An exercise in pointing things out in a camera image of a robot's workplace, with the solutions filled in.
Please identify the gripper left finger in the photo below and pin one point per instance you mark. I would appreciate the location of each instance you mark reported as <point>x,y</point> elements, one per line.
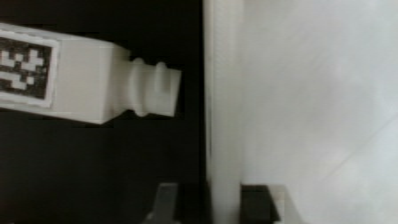
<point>163,213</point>

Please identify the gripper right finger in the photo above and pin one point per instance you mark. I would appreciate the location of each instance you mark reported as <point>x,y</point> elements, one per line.
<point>259,210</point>

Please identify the white square tabletop tray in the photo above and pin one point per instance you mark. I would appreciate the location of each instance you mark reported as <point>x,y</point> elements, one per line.
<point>301,83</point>

